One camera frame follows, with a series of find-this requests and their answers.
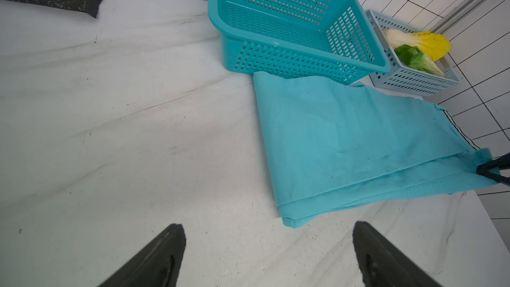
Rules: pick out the yellow napa cabbage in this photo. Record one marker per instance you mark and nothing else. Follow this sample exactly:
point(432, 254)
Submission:
point(433, 45)

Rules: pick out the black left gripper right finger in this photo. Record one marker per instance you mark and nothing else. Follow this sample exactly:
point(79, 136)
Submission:
point(383, 264)

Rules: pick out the green napa cabbage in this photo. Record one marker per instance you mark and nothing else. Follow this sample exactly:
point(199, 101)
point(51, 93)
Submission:
point(416, 59)

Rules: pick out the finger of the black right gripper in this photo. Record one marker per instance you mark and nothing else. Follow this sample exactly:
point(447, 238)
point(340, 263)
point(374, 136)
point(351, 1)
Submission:
point(492, 169)

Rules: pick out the teal long pants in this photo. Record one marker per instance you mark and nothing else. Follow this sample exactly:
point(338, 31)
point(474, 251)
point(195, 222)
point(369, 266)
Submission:
point(332, 147)

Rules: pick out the light blue plastic basket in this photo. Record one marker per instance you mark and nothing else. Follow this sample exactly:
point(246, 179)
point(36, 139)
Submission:
point(400, 77)

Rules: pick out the teal plastic basket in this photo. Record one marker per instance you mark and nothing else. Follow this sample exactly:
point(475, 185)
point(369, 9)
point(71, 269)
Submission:
point(298, 38)

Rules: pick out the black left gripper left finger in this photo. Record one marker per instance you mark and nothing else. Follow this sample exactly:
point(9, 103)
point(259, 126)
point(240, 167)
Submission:
point(157, 264)

